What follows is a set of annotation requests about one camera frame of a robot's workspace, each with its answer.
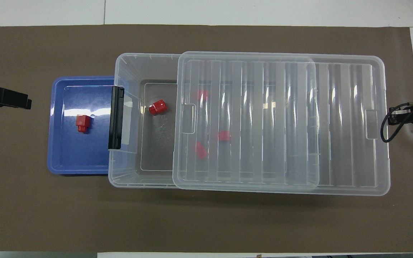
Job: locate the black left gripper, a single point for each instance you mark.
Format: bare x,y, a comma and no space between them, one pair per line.
9,98

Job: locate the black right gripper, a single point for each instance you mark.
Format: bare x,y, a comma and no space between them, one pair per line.
407,115

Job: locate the red block with square base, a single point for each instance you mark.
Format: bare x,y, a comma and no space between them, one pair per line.
82,123

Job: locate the clear ribbed box lid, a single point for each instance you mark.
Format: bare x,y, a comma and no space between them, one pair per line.
281,172

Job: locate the blue plastic tray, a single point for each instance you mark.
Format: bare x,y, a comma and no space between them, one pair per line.
79,150

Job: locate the black box latch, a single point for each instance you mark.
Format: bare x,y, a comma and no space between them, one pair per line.
116,118

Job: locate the clear plastic storage box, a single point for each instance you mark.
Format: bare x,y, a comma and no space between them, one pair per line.
145,68

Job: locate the red cylindrical block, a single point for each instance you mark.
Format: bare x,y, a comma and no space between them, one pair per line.
158,107

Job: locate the brown table mat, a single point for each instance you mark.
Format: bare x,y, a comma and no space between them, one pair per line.
206,222

